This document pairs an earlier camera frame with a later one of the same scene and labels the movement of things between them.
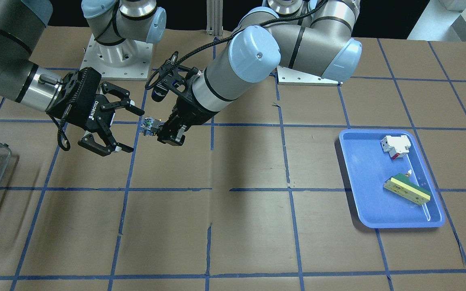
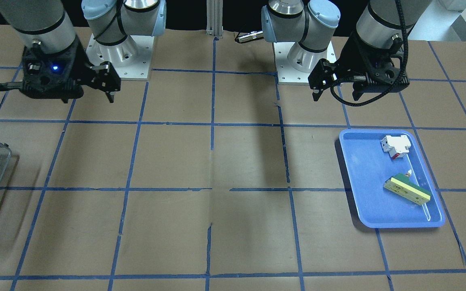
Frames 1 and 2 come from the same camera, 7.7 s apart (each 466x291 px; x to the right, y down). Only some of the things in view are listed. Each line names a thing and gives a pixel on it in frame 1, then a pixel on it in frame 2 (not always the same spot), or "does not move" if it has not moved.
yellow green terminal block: (400, 183) does not move
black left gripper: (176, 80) → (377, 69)
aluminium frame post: (214, 17) does not move
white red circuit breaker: (397, 146) does not move
